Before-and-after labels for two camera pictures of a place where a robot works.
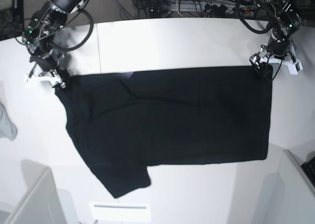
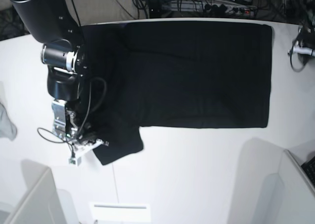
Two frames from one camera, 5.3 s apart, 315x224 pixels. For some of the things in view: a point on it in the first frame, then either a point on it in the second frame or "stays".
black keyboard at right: [309, 168] stays
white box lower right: [298, 202] stays
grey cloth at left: [8, 129] stays
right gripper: [278, 47] -> [305, 44]
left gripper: [50, 63] -> [78, 142]
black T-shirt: [123, 122] -> [185, 74]
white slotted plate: [120, 211] stays
